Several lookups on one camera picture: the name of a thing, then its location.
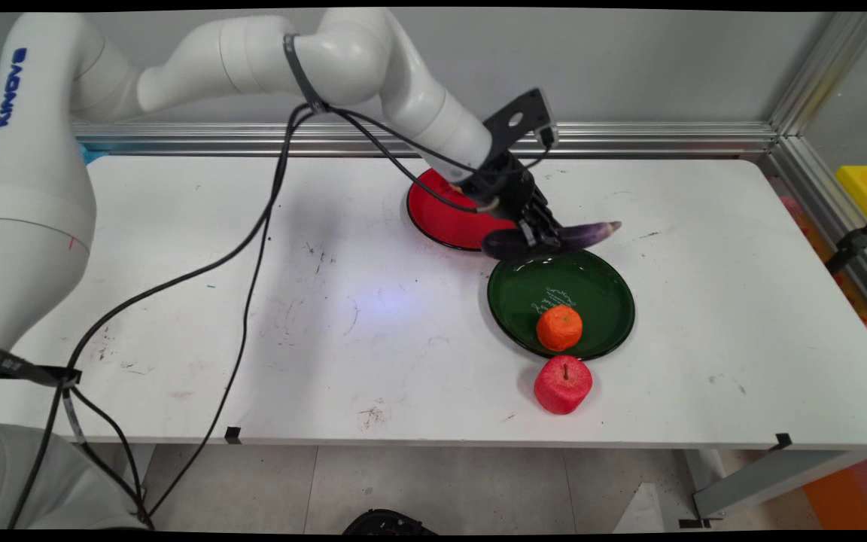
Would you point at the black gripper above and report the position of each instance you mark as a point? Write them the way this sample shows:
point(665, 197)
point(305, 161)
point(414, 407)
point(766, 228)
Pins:
point(509, 188)

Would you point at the purple toy eggplant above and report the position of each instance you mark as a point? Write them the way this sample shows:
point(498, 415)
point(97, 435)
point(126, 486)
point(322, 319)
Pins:
point(591, 233)

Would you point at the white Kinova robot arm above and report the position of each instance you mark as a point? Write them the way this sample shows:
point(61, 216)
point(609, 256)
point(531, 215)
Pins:
point(34, 188)

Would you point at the green round plate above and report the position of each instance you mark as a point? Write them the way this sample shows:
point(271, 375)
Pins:
point(546, 290)

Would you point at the red round plate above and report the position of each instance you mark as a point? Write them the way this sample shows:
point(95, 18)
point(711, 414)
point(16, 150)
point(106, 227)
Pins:
point(441, 222)

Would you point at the orange toy orange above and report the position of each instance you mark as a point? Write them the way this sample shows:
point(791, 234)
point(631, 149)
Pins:
point(560, 329)

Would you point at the red toy apple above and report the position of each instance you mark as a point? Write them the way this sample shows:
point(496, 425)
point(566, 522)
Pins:
point(563, 388)

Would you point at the black round floor object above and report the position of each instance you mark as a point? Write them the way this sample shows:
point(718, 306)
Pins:
point(388, 522)

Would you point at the grey slanted table leg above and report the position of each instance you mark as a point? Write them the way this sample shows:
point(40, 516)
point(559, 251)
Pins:
point(765, 482)

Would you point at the black tape marker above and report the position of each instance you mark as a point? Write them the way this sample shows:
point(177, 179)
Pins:
point(233, 434)

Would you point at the orange box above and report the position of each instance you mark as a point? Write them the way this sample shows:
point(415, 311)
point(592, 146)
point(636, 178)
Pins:
point(855, 489)

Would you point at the white straight table leg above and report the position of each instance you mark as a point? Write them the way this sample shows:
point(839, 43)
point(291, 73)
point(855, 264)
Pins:
point(144, 467)

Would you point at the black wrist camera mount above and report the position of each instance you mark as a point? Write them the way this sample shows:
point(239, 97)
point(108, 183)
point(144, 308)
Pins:
point(516, 120)

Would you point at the long aluminium frame rail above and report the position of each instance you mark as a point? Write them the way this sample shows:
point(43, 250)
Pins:
point(667, 139)

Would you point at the short aluminium frame rail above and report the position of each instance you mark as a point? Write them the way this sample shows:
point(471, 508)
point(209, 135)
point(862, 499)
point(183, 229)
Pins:
point(840, 226)

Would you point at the upright aluminium frame post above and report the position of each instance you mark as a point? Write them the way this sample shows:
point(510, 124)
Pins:
point(825, 71)

